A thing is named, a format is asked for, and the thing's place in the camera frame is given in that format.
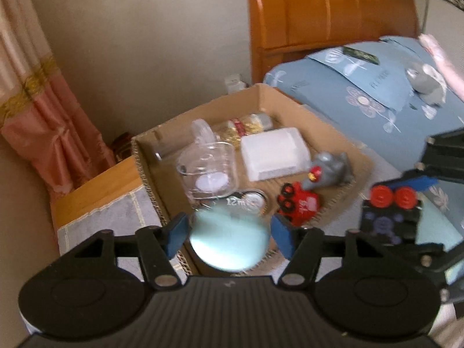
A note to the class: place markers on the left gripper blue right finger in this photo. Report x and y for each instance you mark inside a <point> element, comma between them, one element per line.
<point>283,233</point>

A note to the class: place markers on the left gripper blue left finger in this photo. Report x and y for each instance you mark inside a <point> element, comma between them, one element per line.
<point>175,234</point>

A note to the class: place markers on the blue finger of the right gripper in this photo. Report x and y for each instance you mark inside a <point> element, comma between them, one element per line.
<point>415,179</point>

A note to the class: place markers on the red wooden toy truck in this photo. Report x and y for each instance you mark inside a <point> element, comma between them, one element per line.
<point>298,206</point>

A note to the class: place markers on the black toy car red wheels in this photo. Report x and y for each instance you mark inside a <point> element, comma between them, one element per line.
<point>391,215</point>

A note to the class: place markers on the clear plastic tape dispenser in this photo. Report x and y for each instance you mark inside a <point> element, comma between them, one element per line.
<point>208,171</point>

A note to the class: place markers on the grey elephant toy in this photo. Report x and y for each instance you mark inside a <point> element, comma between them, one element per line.
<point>327,170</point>

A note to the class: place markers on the white translucent plastic box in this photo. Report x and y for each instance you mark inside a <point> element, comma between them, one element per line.
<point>275,153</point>

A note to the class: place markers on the teal yellow cloth mat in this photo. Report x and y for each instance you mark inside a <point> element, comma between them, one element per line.
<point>434,227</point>

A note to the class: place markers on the grey plush toy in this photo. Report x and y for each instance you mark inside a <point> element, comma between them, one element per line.
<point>428,83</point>

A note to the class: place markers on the wooden nightstand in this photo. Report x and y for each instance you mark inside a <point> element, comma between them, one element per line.
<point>99,191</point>

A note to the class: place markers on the cardboard box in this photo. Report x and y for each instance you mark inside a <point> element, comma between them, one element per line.
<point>165,190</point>

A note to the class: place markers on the empty clear plastic bottle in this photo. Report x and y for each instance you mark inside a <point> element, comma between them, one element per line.
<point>199,132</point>

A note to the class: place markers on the blue floral pillow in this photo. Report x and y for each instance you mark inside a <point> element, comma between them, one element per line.
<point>374,104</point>

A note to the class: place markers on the bottle of gold capsules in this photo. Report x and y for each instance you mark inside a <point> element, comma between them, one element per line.
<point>233,130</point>

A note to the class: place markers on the pink gold curtain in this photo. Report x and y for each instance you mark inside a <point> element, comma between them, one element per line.
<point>41,118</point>

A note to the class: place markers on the wooden headboard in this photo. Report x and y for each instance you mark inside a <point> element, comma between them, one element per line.
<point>287,30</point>

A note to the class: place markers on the white wall plug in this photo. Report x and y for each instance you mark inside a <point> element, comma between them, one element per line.
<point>234,83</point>

